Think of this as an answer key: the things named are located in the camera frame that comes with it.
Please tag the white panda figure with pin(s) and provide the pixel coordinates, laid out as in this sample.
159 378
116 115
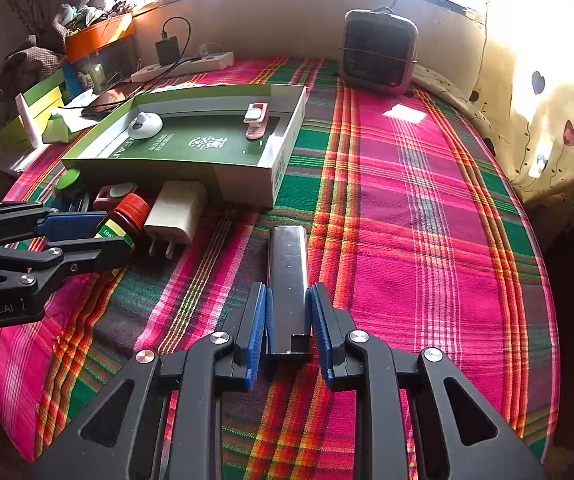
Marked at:
144 125

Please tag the white tall carton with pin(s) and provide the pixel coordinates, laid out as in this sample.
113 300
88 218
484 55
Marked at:
29 125

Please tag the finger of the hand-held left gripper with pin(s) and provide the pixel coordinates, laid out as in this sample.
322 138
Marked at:
67 224
102 255

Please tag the black smartphone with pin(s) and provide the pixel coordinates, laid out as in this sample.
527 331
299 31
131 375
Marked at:
102 107

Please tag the black power adapter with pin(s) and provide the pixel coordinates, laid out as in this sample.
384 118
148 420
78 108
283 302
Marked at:
167 51

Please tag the pink clip with round button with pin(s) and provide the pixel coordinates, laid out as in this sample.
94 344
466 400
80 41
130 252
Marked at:
254 127

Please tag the cream heart print curtain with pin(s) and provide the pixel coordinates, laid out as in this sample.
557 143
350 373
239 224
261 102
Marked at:
542 110

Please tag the green pouch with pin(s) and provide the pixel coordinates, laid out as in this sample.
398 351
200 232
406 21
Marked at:
58 128

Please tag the pink green plaid blanket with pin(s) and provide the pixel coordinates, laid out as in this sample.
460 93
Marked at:
417 185

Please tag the green yellow cardboard box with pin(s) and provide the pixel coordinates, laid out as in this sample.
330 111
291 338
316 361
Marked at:
42 92

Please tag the white paper sheet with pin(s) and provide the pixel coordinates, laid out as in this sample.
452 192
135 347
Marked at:
79 110

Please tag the brown checkered cloth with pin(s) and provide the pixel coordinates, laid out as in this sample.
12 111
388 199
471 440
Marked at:
32 62

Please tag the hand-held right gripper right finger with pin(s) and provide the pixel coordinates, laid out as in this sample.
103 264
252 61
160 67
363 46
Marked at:
319 330

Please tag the white power strip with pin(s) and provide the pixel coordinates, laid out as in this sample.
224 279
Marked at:
202 62

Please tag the white charger plug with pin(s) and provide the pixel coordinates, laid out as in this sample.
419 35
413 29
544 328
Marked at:
174 212

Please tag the green and white cardboard box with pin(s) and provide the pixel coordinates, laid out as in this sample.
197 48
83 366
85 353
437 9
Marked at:
167 175

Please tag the orange box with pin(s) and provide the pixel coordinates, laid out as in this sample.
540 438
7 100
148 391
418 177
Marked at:
97 40

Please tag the brown medicine bottle red cap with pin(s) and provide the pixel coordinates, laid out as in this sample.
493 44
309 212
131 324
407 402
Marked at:
127 215

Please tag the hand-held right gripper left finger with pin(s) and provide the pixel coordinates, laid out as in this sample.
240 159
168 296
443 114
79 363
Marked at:
256 340

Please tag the green round lid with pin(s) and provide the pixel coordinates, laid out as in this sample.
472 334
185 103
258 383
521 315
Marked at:
69 179

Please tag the small grey space heater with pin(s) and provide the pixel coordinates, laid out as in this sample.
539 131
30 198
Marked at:
377 50

